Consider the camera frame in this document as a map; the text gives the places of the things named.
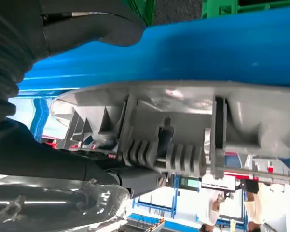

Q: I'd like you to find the green plastic folding crate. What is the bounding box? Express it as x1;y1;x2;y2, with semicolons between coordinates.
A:
202;0;290;19
121;0;155;27

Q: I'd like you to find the blue metal shelf rack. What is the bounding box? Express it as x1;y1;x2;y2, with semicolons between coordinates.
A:
16;4;290;143
129;174;248;232

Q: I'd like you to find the red barrier band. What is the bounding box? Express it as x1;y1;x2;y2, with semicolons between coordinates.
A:
42;136;290;187

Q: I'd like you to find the person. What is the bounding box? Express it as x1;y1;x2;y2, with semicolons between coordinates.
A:
197;188;232;232
244;182;284;232

